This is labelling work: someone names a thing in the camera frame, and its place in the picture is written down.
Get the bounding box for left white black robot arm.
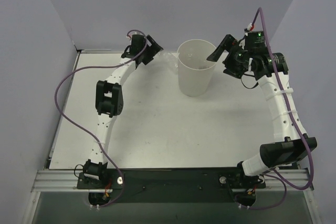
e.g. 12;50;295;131
83;34;163;188

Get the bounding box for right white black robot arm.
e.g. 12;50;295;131
207;31;317;176

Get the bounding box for clear unlabelled plastic bottle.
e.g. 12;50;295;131
158;51;178;75

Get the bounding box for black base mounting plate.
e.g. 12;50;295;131
77;167;266;205

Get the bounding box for red white label bottle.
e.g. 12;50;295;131
196;59;212;70

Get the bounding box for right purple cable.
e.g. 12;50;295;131
246;7;315;210

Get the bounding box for white paper bin cup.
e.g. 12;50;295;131
177;39;216;97

